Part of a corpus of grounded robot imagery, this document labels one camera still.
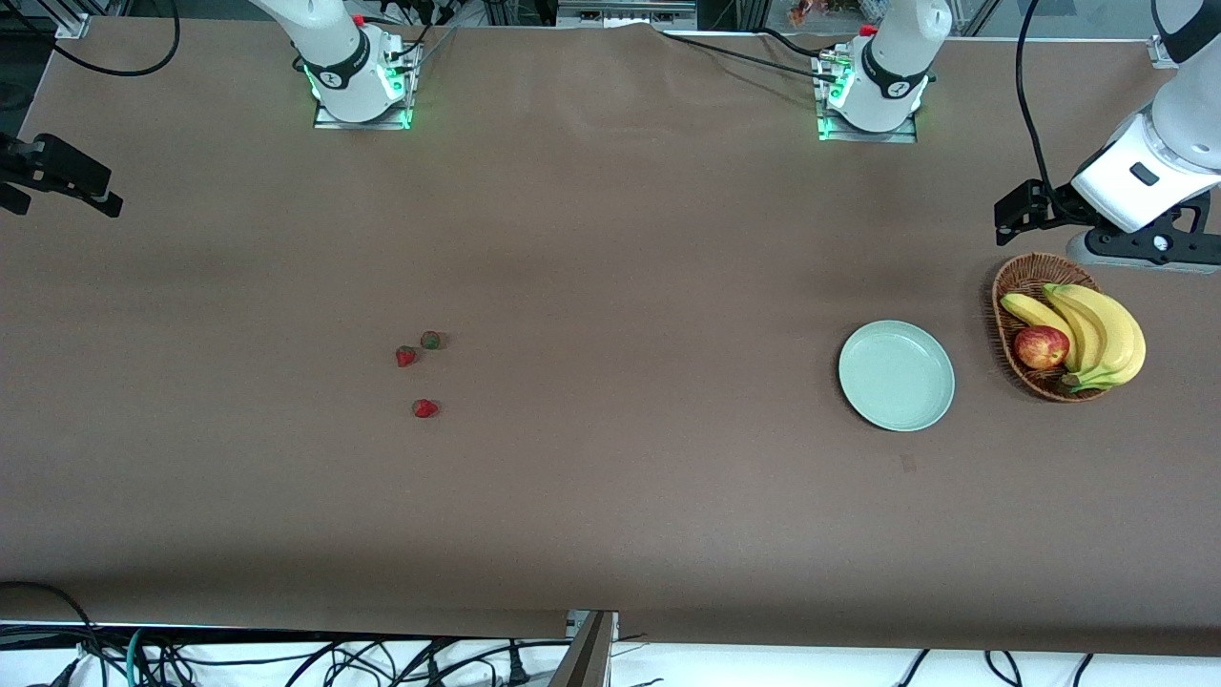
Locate pale green round plate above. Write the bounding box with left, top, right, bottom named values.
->
left=838, top=320, right=956, bottom=432

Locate brown wicker basket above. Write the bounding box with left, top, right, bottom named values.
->
left=992, top=252, right=1112, bottom=404

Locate yellow banana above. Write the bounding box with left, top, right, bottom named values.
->
left=1042, top=283, right=1109, bottom=375
left=1000, top=292, right=1079, bottom=373
left=1049, top=286, right=1147, bottom=393

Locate red apple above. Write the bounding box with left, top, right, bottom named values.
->
left=1013, top=325, right=1071, bottom=371

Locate orange colourful object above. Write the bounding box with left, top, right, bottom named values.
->
left=787, top=0, right=859, bottom=25

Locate brown table cover sheet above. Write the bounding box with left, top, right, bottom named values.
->
left=0, top=17, right=1221, bottom=659

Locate grey power strip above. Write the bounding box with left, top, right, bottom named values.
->
left=558, top=0, right=697, bottom=28

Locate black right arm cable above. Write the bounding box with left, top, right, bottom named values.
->
left=0, top=0, right=182, bottom=77

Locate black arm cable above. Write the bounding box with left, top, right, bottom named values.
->
left=1016, top=0, right=1060, bottom=197
left=0, top=0, right=182, bottom=77

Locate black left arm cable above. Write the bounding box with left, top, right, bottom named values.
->
left=1016, top=0, right=1060, bottom=197

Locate thick black cable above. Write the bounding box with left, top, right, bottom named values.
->
left=0, top=582, right=108, bottom=687

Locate aluminium frame post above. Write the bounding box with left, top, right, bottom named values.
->
left=548, top=611, right=621, bottom=687

